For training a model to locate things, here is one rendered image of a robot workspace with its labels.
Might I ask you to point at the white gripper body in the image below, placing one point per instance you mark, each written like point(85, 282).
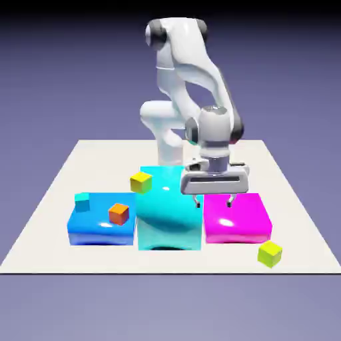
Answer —
point(214, 183)

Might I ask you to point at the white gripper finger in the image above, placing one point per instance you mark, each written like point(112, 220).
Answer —
point(230, 200)
point(197, 201)

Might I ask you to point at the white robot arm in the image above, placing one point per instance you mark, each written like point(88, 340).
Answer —
point(186, 53)

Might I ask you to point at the small yellow cube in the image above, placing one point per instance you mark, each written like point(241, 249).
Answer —
point(141, 182)

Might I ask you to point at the small lime cube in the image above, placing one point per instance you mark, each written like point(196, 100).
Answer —
point(269, 254)

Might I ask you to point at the small orange cube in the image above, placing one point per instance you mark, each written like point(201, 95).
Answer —
point(119, 214)

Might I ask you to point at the small cyan cube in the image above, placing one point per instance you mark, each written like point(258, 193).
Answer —
point(82, 202)

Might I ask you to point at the large magenta box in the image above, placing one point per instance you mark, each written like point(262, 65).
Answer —
point(235, 221)

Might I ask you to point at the large cyan box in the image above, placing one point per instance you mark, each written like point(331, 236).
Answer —
point(168, 207)

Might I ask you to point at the large blue box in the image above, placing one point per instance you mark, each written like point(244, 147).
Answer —
point(101, 226)

